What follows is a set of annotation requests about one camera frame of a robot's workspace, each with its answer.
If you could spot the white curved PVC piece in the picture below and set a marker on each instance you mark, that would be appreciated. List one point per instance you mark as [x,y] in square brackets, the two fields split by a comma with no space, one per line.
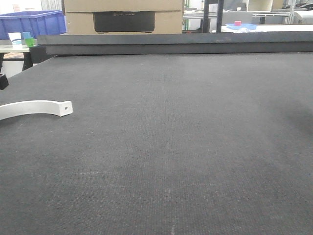
[36,107]

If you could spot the white plastic bin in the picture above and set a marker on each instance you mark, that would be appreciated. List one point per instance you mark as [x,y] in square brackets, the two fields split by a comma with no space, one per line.
[259,5]

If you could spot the white table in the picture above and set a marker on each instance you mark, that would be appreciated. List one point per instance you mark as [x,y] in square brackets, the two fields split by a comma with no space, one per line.
[277,28]

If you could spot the blue tray on table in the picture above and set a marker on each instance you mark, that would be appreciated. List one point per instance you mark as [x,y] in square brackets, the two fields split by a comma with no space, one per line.
[242,25]

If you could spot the crumpled plastic bag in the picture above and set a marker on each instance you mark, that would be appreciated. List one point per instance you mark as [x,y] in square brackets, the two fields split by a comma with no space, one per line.
[244,30]

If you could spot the pink cube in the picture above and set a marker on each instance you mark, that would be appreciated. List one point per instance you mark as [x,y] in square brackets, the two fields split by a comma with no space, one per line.
[237,23]

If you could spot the large cardboard box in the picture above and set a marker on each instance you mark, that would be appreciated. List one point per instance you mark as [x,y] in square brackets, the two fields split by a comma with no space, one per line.
[90,17]

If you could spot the dark foam board stack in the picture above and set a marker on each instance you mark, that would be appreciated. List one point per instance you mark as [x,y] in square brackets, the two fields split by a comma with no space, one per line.
[194,43]

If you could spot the blue storage crate background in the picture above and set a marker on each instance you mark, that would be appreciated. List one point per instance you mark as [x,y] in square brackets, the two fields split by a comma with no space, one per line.
[48,22]

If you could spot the green cup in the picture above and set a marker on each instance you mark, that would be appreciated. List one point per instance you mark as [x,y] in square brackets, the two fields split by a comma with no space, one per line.
[30,42]

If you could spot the blue cup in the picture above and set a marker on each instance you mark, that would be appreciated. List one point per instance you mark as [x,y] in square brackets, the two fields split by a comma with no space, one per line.
[26,35]

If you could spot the black block at edge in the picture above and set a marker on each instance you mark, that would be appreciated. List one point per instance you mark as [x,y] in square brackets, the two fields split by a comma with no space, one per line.
[3,81]

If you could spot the white paper cup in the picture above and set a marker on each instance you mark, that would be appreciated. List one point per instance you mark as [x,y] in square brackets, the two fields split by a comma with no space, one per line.
[16,39]

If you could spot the black vertical post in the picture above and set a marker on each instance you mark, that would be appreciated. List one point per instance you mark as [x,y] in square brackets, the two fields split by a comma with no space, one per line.
[206,21]

